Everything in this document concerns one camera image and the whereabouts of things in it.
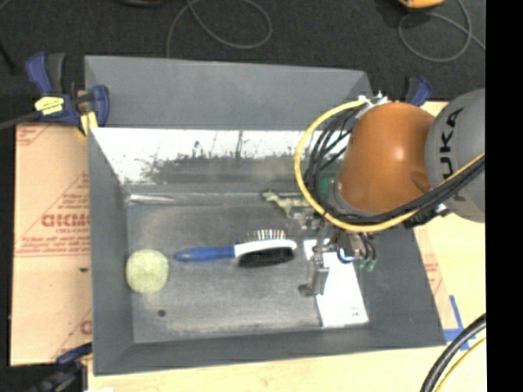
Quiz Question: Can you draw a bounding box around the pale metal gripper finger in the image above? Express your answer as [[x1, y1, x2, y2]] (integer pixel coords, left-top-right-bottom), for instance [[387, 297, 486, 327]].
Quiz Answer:
[[298, 253, 316, 297], [312, 255, 330, 296]]

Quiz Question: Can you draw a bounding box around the white flat box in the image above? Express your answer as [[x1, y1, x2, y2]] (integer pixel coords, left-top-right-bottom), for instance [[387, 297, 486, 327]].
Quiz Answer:
[[303, 238, 371, 328]]

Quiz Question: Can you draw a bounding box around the blue and white brush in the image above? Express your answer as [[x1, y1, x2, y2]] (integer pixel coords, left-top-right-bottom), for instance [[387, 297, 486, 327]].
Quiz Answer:
[[173, 229, 298, 269]]

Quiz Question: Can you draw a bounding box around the pale green toy animal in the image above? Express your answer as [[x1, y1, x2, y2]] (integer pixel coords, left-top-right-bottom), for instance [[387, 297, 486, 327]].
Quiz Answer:
[[261, 190, 306, 216]]

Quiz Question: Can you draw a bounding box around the grey metal bin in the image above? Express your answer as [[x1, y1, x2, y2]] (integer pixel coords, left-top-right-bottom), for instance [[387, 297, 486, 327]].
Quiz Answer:
[[83, 55, 447, 376]]

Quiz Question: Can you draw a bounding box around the pale green ball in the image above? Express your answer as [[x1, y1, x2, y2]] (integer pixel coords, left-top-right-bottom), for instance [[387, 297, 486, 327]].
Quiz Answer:
[[125, 248, 170, 295]]

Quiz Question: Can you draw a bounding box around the brown cardboard board red print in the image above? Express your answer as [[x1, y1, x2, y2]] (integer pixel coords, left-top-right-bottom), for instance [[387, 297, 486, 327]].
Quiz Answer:
[[8, 121, 463, 368]]

